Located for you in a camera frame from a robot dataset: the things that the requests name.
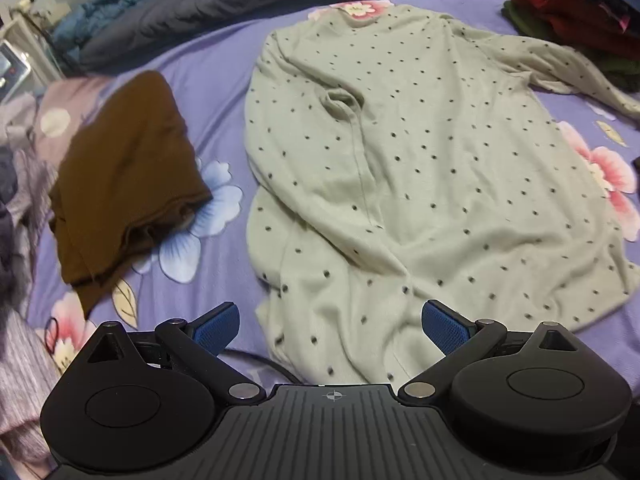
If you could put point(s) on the white bedside appliance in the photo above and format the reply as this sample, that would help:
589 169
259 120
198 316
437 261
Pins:
27 59

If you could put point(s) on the brown folded garment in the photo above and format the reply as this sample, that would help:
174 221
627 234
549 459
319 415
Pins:
128 180

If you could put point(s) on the beige polka dot sweater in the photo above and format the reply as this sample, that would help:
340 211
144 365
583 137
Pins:
406 158

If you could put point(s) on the red knitted garment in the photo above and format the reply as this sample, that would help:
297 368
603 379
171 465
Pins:
586 23

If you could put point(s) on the dark green garment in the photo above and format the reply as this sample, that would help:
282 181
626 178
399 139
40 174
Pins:
623 73

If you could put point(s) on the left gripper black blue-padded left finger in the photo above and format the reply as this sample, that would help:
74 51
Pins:
196 346

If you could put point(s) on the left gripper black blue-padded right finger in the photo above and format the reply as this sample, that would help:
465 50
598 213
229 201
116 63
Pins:
462 342

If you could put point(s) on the mauve striped garment pile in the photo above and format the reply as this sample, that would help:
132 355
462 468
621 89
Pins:
35 135

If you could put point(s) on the purple floral bed sheet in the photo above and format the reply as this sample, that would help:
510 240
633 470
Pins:
209 77

